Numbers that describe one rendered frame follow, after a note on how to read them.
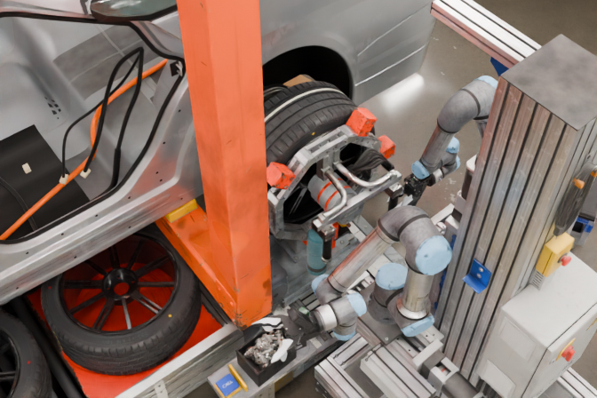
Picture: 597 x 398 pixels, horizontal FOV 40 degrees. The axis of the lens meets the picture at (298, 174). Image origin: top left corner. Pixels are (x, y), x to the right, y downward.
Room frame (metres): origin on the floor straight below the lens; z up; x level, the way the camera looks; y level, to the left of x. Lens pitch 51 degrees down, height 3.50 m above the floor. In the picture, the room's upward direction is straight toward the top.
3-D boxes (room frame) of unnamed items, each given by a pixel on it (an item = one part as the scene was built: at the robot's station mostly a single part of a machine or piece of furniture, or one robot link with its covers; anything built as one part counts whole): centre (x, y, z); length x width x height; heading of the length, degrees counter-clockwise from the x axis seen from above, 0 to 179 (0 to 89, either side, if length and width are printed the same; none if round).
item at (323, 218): (1.92, -0.10, 1.03); 0.19 x 0.18 x 0.11; 37
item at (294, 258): (2.21, 0.00, 0.32); 0.40 x 0.30 x 0.28; 127
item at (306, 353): (1.48, 0.14, 0.44); 0.43 x 0.17 x 0.03; 127
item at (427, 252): (1.41, -0.39, 1.19); 0.15 x 0.12 x 0.55; 26
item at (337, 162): (2.04, -0.26, 1.03); 0.19 x 0.18 x 0.11; 37
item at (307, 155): (2.07, -0.11, 0.85); 0.54 x 0.07 x 0.54; 127
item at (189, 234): (1.96, 0.42, 0.69); 0.52 x 0.17 x 0.35; 37
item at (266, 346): (1.49, 0.12, 0.51); 0.20 x 0.14 x 0.13; 131
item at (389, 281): (1.52, -0.34, 0.98); 0.13 x 0.12 x 0.14; 26
